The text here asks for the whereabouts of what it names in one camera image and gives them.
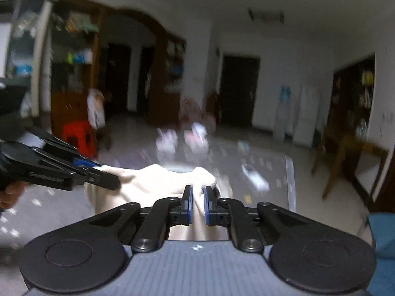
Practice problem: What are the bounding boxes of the cream white garment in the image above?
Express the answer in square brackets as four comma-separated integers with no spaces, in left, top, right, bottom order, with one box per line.
[85,164,228,241]

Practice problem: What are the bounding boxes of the person's left hand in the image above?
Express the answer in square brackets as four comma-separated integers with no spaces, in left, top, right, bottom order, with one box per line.
[0,181,29,209]

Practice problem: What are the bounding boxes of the red plastic stool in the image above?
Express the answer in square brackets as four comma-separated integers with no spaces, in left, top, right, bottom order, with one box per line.
[61,120,97,159]

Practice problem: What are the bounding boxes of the white remote control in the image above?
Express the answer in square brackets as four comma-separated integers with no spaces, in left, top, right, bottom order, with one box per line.
[242,164,270,192]

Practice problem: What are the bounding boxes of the grey star pattern tablecloth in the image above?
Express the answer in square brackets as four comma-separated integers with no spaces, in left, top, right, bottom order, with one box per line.
[0,136,298,247]

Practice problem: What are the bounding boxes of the white paper bag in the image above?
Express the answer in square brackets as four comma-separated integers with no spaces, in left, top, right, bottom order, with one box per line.
[87,88,106,130]

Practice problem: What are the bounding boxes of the white pink tissue box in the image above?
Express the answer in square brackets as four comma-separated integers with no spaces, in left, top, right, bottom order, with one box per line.
[155,129,178,154]

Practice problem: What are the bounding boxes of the pink tissue box with tissue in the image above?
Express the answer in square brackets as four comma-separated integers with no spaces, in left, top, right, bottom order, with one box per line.
[184,122,209,154]

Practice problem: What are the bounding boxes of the dark wooden display cabinet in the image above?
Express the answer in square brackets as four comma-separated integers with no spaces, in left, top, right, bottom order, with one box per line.
[51,0,186,130]

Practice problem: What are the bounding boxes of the water dispenser with blue bottle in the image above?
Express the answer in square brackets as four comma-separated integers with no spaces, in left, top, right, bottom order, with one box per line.
[273,86,291,142]

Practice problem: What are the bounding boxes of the white refrigerator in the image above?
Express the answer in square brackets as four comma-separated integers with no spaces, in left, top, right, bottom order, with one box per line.
[293,85,320,148]

